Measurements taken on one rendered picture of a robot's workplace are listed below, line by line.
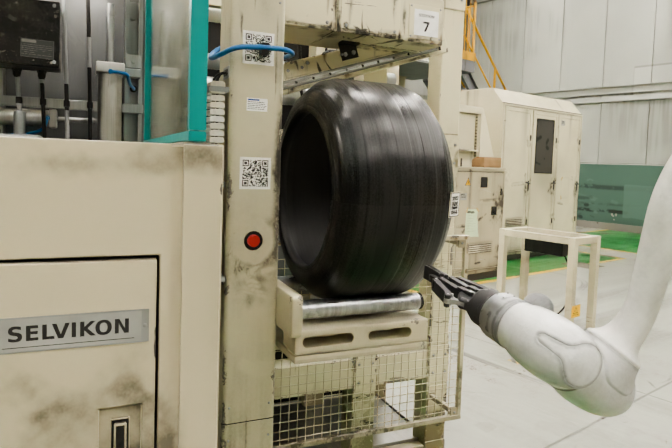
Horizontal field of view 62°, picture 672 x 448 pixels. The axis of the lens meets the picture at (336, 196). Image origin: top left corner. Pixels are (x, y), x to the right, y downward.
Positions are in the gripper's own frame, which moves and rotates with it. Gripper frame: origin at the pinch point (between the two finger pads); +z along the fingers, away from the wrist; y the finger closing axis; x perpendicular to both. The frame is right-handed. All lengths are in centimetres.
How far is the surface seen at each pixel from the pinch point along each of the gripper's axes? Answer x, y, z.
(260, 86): -37, 32, 33
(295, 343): 20.1, 25.3, 14.9
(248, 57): -43, 35, 34
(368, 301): 12.7, 5.6, 18.5
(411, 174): -20.5, 2.6, 10.3
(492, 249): 124, -349, 389
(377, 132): -29.1, 9.9, 14.9
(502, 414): 117, -125, 103
